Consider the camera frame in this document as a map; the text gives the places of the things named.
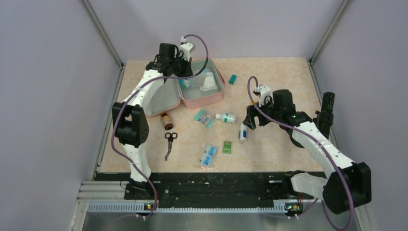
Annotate small teal box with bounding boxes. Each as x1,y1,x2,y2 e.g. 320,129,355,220
229,75,237,85

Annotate white blue bandage roll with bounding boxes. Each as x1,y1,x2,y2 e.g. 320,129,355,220
239,123,248,143

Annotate brown medicine bottle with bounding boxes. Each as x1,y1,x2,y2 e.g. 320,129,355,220
160,112,174,130

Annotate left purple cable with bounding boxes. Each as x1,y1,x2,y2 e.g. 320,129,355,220
110,34,209,220

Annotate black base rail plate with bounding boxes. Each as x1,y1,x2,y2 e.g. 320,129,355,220
95,172,311,210

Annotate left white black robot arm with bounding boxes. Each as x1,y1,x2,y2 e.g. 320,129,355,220
112,40,195,199

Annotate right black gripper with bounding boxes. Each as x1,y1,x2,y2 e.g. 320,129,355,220
243,95,282,129

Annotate black stand with handle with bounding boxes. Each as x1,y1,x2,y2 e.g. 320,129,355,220
289,92,336,149

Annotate pink medicine kit case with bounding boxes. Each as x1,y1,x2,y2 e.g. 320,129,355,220
143,59,225,117

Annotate white gauze packet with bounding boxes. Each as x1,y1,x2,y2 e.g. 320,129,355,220
198,71,217,92

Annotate purple cable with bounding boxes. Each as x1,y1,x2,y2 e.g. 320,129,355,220
110,34,209,220
247,76,356,231

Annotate blue bandage strip packet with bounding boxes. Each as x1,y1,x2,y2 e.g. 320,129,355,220
195,143,218,172

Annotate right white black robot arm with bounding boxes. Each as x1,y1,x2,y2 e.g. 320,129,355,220
243,84,372,214

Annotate clear bottle green label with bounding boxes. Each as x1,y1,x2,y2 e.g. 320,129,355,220
216,113,236,124

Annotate black medical scissors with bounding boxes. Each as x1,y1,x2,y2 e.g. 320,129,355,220
165,132,178,161

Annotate small green box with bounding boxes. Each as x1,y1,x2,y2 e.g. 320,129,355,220
222,141,232,154

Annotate teal topped swab packet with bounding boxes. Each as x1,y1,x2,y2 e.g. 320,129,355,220
194,109,216,128

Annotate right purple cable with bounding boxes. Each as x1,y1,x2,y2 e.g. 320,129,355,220
247,76,356,231

